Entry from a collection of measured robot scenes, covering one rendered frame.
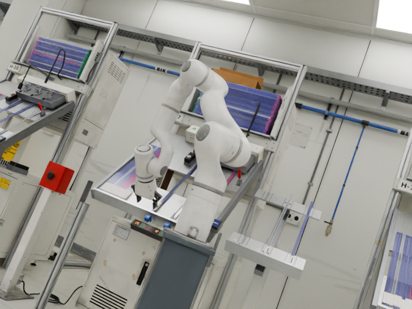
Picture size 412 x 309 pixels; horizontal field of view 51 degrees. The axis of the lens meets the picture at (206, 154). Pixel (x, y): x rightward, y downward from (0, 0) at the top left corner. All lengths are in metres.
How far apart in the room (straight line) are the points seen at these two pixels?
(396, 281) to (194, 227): 0.99
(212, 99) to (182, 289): 0.71
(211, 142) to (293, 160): 2.64
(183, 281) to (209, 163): 0.40
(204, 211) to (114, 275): 1.19
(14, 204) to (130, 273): 1.01
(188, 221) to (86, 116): 2.03
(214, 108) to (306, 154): 2.50
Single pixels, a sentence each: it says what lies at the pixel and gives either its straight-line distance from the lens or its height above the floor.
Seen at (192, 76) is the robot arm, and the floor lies 1.31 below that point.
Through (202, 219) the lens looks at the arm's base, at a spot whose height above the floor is 0.78.
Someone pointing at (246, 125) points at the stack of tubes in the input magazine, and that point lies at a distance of 2.61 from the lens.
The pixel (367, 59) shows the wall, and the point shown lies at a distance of 4.41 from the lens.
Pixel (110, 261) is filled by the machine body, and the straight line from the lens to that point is 2.60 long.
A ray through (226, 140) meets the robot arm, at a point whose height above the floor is 1.07.
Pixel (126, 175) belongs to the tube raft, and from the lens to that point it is 2.41.
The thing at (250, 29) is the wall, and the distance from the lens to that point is 4.70.
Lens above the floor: 0.78
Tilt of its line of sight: 9 degrees up
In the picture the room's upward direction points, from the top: 22 degrees clockwise
